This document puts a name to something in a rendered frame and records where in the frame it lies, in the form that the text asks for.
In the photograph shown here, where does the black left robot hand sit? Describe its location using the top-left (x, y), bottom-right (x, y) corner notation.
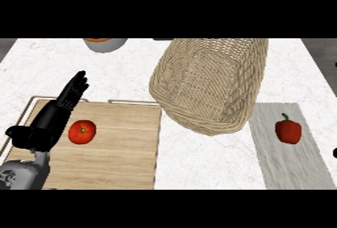
top-left (5, 69), bottom-right (91, 153)

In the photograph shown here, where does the grey placemat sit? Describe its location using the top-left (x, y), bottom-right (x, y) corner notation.
top-left (248, 102), bottom-right (337, 191)

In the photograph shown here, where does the red bell pepper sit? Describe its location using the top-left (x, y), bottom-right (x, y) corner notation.
top-left (274, 112), bottom-right (304, 145)

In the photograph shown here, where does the wicker basket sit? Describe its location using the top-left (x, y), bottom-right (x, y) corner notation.
top-left (148, 38), bottom-right (271, 137)

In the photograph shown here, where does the red tomato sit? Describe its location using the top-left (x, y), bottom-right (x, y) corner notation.
top-left (67, 119), bottom-right (98, 146)

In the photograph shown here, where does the wooden cutting board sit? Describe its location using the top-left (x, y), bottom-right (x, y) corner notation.
top-left (0, 95), bottom-right (163, 191)

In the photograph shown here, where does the grey bowl with orange content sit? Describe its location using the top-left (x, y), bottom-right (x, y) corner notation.
top-left (82, 38), bottom-right (129, 54)

